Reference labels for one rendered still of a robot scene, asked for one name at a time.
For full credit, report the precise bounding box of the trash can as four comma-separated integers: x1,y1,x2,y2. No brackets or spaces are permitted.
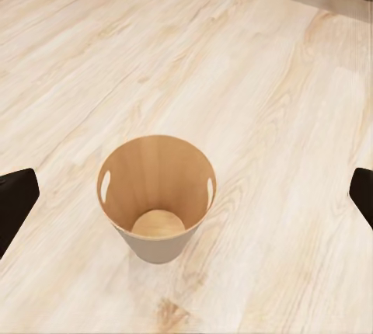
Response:
96,135,218,264

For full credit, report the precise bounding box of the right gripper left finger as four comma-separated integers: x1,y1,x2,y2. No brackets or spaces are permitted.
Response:
0,168,40,259

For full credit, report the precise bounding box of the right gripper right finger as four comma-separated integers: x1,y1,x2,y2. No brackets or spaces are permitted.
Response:
349,167,373,229

